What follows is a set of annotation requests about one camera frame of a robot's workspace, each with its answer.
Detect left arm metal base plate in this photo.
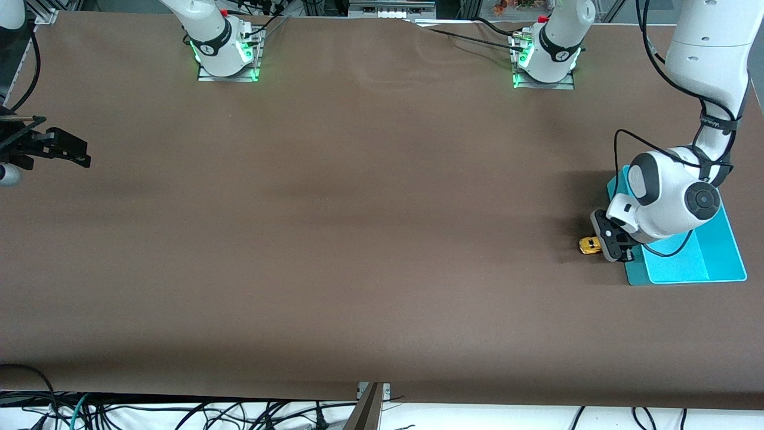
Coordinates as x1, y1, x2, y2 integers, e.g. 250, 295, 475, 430
512, 30, 575, 90

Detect teal plastic bin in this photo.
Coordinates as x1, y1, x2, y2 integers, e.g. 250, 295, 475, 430
606, 166, 748, 286

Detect orange background clutter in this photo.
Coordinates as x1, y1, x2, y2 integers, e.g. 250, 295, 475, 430
492, 0, 538, 16

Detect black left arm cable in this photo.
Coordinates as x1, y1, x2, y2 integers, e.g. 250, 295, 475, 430
614, 0, 741, 259

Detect grey electronics box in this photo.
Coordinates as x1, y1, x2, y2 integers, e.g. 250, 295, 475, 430
349, 0, 436, 19

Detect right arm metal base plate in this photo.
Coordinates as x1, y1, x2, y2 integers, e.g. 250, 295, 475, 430
197, 27, 263, 82

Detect teal floor cable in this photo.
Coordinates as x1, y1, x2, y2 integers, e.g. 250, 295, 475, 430
69, 393, 90, 430

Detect short black table cable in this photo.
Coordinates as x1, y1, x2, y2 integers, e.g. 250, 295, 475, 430
475, 17, 517, 38

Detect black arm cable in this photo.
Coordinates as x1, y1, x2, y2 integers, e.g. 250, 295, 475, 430
0, 29, 42, 117
614, 0, 741, 259

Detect black looped floor cable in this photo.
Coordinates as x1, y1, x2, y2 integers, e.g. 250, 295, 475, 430
0, 363, 60, 430

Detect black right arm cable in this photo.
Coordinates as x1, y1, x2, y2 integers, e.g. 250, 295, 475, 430
0, 29, 42, 117

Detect metal table clamp bracket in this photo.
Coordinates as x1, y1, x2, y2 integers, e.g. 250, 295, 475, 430
343, 382, 392, 430

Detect aluminium frame corner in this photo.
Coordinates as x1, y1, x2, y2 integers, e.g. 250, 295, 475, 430
30, 0, 60, 24

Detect black base connector cable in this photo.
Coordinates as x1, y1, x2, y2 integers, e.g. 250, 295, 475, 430
248, 0, 290, 42

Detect long black table cable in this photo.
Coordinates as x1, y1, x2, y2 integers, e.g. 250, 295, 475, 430
412, 21, 527, 54

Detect brown table cover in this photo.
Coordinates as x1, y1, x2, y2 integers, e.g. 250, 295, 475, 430
0, 11, 764, 410

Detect tangled black floor cables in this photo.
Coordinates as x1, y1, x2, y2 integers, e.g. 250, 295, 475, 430
0, 391, 359, 430

